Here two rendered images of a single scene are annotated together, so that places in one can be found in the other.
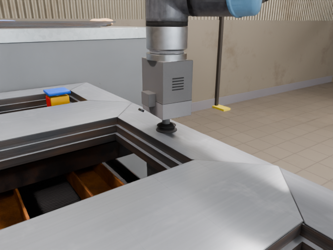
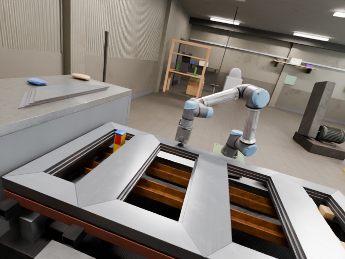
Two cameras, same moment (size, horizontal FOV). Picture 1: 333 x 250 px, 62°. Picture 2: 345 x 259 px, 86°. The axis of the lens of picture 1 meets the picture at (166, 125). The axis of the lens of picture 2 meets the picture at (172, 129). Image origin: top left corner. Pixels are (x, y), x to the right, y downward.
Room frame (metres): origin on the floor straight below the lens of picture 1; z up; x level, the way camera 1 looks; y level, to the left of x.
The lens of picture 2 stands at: (-0.22, 0.84, 1.41)
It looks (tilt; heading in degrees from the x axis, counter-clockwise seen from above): 22 degrees down; 316
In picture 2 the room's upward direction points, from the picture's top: 13 degrees clockwise
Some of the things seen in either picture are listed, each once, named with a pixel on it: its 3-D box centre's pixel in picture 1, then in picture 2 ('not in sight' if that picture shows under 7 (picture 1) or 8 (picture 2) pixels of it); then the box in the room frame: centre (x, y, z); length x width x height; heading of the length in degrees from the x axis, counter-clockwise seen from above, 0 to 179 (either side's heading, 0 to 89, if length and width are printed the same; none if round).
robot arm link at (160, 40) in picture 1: (165, 39); (186, 122); (0.53, 0.00, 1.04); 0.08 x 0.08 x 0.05
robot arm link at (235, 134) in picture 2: not in sight; (236, 138); (0.45, -0.59, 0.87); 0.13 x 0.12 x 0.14; 159
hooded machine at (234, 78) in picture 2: not in sight; (233, 82); (5.05, -7.83, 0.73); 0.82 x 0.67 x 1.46; 34
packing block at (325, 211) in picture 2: not in sight; (326, 212); (-0.26, -0.42, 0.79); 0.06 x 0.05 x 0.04; 126
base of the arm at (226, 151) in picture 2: not in sight; (230, 149); (0.47, -0.59, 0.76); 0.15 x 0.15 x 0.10
